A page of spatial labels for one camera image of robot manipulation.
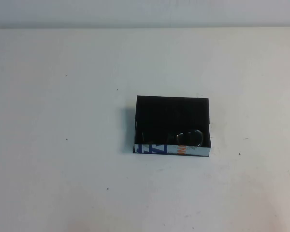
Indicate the dark round-lens glasses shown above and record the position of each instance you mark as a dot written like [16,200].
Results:
[192,139]

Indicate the black printed glasses case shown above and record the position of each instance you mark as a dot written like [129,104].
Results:
[159,113]

